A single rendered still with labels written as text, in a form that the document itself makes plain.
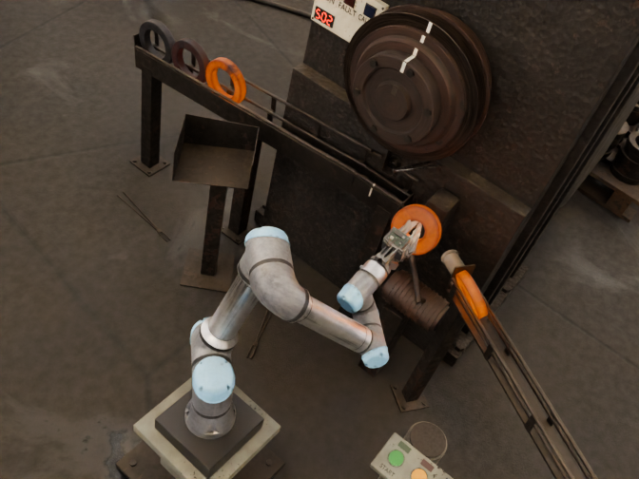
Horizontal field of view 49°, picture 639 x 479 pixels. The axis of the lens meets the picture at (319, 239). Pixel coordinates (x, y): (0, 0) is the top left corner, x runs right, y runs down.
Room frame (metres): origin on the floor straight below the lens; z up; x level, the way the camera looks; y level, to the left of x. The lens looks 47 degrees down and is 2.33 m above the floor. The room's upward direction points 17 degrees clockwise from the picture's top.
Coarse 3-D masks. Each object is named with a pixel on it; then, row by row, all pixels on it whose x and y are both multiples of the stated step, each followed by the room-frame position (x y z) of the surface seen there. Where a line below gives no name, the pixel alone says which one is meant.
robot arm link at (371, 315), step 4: (372, 304) 1.27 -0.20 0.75; (368, 308) 1.25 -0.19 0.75; (372, 308) 1.27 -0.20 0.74; (376, 308) 1.28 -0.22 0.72; (360, 312) 1.24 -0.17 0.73; (364, 312) 1.25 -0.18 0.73; (368, 312) 1.25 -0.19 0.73; (372, 312) 1.26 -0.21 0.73; (376, 312) 1.27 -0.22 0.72; (356, 316) 1.24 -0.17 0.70; (360, 316) 1.24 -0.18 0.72; (364, 316) 1.24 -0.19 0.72; (368, 316) 1.24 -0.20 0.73; (372, 316) 1.24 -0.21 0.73; (376, 316) 1.25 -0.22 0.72; (356, 320) 1.23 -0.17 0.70; (360, 320) 1.23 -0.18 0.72; (364, 320) 1.22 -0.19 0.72; (368, 320) 1.22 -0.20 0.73; (372, 320) 1.23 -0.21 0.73; (376, 320) 1.23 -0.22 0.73; (380, 324) 1.23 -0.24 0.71
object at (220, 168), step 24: (192, 120) 1.87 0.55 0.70; (216, 120) 1.89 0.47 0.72; (192, 144) 1.87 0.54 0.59; (216, 144) 1.89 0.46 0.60; (240, 144) 1.90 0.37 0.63; (192, 168) 1.75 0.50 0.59; (216, 168) 1.78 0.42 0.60; (240, 168) 1.80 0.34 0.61; (216, 192) 1.77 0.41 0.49; (216, 216) 1.77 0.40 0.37; (216, 240) 1.77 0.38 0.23; (192, 264) 1.80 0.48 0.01; (216, 264) 1.78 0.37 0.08; (216, 288) 1.71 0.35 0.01
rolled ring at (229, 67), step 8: (208, 64) 2.17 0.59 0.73; (216, 64) 2.15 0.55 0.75; (224, 64) 2.13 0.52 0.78; (232, 64) 2.14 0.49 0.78; (208, 72) 2.17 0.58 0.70; (216, 72) 2.18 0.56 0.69; (232, 72) 2.11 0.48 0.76; (240, 72) 2.13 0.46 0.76; (208, 80) 2.16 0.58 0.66; (216, 80) 2.18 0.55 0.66; (232, 80) 2.11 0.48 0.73; (240, 80) 2.11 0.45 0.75; (216, 88) 2.15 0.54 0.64; (240, 88) 2.09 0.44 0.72; (232, 96) 2.13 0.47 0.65; (240, 96) 2.09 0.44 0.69
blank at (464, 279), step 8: (464, 272) 1.48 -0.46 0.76; (456, 280) 1.51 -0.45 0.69; (464, 280) 1.44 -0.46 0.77; (472, 280) 1.44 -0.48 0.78; (464, 288) 1.44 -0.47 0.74; (472, 288) 1.42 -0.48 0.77; (472, 296) 1.40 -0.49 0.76; (480, 296) 1.40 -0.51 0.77; (472, 304) 1.41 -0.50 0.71; (480, 304) 1.39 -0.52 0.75; (480, 312) 1.38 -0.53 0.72
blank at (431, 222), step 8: (408, 208) 1.56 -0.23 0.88; (416, 208) 1.56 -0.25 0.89; (424, 208) 1.56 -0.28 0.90; (400, 216) 1.55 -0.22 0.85; (408, 216) 1.55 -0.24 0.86; (416, 216) 1.55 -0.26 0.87; (424, 216) 1.54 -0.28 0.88; (432, 216) 1.54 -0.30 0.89; (392, 224) 1.54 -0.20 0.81; (400, 224) 1.54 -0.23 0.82; (424, 224) 1.53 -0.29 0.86; (432, 224) 1.53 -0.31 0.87; (440, 224) 1.54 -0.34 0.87; (432, 232) 1.51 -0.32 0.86; (440, 232) 1.53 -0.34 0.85; (424, 240) 1.50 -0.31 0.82; (432, 240) 1.50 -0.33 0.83; (416, 248) 1.49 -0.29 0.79; (424, 248) 1.49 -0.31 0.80; (432, 248) 1.49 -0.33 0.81
